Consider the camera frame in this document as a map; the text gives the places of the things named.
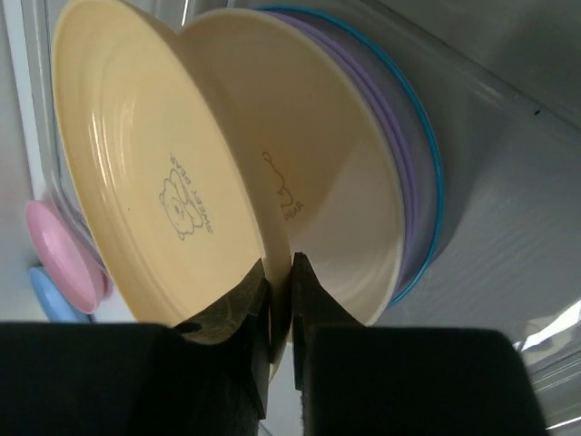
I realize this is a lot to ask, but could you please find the pink plastic plate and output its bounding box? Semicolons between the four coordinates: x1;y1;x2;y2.
25;200;110;315

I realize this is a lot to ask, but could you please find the orange plastic plate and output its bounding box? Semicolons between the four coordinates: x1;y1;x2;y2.
52;1;291;363

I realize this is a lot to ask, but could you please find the blue plastic plate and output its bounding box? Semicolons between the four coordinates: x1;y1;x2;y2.
28;266;93;323

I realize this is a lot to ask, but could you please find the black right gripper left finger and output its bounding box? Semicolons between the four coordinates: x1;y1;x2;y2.
1;263;269;435

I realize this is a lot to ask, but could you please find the cream plastic plate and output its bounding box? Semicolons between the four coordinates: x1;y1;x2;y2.
182;8;406;325

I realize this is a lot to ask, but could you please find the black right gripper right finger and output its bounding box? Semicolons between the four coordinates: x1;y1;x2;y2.
290;253;547;435

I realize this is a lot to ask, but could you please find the lilac plastic plate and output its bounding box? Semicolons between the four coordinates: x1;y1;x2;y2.
258;9;426;282

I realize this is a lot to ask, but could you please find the white watermelon pattern plate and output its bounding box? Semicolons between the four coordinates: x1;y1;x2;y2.
257;5;444;305

